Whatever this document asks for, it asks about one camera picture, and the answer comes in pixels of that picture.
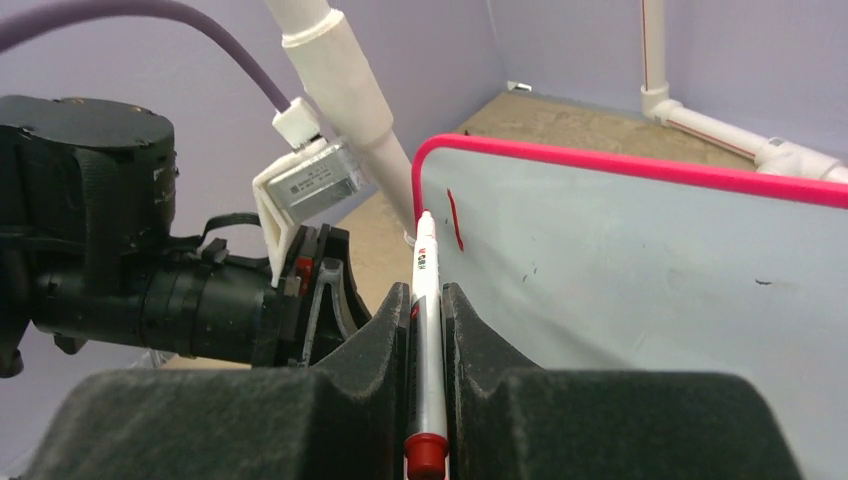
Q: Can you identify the red white marker pen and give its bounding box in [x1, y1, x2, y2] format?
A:
[404, 210, 449, 479]

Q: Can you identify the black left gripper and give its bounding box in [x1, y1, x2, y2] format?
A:
[33, 225, 370, 367]

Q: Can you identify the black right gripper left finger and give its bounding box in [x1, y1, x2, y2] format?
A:
[26, 283, 408, 479]

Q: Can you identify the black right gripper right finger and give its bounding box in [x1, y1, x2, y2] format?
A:
[442, 283, 802, 479]

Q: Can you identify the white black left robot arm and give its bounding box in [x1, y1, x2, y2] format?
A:
[1, 95, 370, 378]

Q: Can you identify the white PVC pipe frame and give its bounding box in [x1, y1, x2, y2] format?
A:
[268, 1, 847, 228]

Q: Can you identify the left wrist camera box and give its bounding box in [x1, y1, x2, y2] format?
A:
[252, 137, 370, 287]

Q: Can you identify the pink-rimmed whiteboard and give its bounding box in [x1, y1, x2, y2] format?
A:
[411, 134, 847, 479]

